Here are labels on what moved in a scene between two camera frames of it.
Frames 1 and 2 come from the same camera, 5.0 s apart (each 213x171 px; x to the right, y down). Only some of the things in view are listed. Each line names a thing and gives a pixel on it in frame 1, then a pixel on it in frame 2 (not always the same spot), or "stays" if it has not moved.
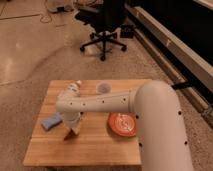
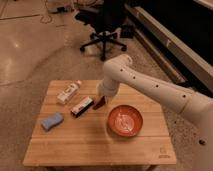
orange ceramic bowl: x=122 y=124 stays
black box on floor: x=127 y=31 stays
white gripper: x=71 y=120 → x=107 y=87
